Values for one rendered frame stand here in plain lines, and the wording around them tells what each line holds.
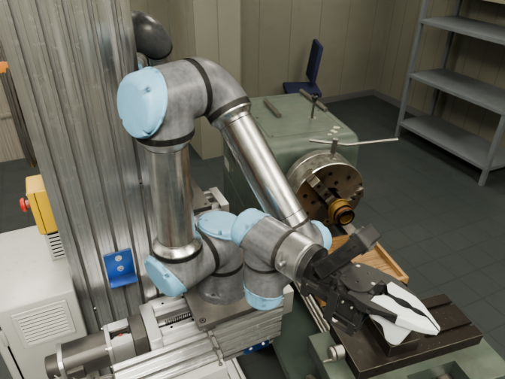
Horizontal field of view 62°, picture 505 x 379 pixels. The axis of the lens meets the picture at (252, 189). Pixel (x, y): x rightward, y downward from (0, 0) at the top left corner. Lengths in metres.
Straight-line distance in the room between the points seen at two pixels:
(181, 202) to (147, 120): 0.21
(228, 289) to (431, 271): 2.24
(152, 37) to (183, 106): 0.57
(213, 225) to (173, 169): 0.26
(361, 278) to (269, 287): 0.20
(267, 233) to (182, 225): 0.27
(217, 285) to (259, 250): 0.44
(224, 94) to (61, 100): 0.36
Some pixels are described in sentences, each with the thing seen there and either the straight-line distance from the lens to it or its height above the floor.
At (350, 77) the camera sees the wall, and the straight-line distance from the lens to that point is 5.89.
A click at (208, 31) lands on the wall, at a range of 3.89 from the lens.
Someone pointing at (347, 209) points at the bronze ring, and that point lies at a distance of 1.64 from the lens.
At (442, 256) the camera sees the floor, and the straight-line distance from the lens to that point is 3.38.
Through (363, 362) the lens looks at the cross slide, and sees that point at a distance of 1.35.
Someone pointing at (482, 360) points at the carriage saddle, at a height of 0.93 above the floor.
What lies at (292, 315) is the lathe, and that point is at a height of 0.54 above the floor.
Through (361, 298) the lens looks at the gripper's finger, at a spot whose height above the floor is 1.59.
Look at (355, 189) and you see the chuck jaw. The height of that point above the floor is 1.12.
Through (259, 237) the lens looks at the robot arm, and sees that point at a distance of 0.72.
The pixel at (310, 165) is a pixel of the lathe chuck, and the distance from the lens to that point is 1.69.
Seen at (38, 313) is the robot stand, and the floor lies 1.19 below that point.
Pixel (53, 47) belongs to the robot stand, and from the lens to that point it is 0.96.
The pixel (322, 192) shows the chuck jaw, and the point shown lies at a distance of 1.66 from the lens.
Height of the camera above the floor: 2.04
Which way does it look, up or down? 33 degrees down
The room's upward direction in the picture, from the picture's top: 1 degrees clockwise
